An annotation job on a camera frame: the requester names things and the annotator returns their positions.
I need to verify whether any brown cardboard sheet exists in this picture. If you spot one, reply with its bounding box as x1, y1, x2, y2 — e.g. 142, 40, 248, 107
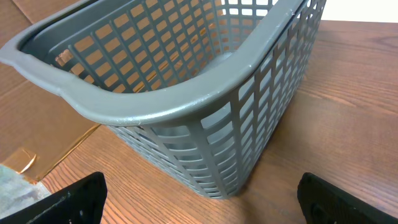
1, 0, 98, 184

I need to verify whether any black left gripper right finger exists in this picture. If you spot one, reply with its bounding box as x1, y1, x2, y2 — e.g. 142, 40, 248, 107
297, 172, 397, 224

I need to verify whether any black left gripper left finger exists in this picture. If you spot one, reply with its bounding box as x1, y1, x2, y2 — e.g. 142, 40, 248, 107
1, 172, 108, 224

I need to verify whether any grey plastic basket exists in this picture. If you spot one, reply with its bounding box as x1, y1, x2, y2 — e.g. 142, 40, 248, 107
1, 0, 326, 199

